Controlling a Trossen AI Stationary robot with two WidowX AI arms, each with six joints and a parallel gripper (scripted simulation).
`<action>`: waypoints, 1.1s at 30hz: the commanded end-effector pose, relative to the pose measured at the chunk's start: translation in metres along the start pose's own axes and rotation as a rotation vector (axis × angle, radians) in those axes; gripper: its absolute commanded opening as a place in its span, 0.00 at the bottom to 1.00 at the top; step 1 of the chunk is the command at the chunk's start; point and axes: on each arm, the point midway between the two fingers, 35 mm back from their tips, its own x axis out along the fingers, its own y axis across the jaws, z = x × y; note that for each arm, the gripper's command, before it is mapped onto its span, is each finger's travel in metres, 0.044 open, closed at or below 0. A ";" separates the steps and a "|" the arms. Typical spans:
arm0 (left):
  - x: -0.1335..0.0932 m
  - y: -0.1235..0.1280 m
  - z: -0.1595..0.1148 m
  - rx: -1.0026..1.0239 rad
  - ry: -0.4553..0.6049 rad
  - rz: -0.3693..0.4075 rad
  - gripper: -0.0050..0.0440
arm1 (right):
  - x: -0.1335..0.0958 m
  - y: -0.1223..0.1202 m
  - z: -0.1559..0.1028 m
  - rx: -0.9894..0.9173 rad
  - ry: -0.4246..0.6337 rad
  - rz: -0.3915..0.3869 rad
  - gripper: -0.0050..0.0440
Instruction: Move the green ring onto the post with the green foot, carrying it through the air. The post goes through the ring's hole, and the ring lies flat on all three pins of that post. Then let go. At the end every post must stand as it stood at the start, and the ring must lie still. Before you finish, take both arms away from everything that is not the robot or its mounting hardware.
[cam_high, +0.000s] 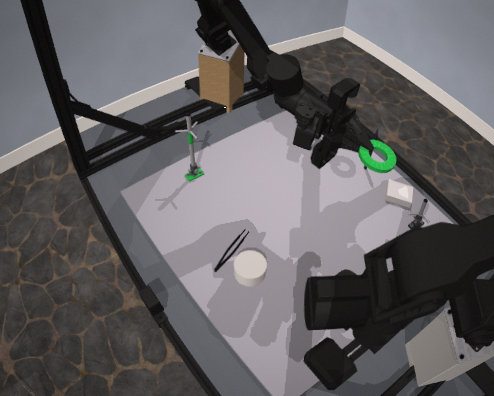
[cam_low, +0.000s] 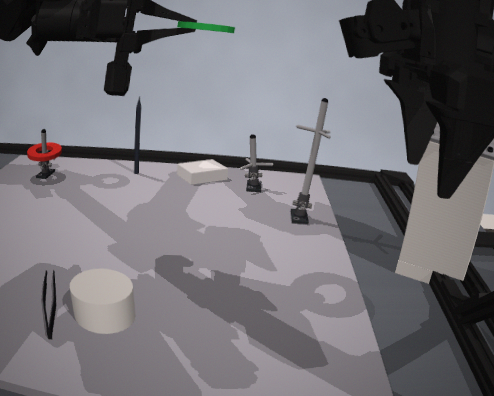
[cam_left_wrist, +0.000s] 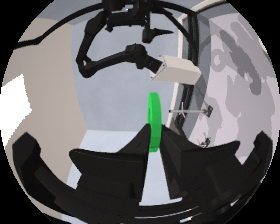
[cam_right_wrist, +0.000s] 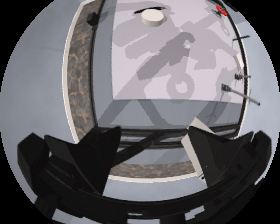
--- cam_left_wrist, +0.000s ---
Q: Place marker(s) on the grey post with crossbar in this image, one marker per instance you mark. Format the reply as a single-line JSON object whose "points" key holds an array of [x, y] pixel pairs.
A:
{"points": [[207, 112]]}

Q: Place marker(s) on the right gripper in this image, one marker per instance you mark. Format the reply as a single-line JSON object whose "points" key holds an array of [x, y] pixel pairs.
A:
{"points": [[149, 34]]}

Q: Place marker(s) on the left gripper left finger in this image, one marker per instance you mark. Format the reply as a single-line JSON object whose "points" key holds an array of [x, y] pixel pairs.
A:
{"points": [[129, 164]]}

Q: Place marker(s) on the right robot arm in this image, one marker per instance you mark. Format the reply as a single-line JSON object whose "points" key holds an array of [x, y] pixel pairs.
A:
{"points": [[135, 53]]}

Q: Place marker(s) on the grey post with side pins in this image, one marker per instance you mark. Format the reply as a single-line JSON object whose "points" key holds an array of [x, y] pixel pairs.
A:
{"points": [[203, 143]]}

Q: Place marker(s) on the green split ring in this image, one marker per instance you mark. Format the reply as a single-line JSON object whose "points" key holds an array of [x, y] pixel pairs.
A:
{"points": [[155, 120]]}

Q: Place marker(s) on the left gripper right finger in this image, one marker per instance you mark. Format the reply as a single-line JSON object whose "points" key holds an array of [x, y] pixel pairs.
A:
{"points": [[184, 161]]}

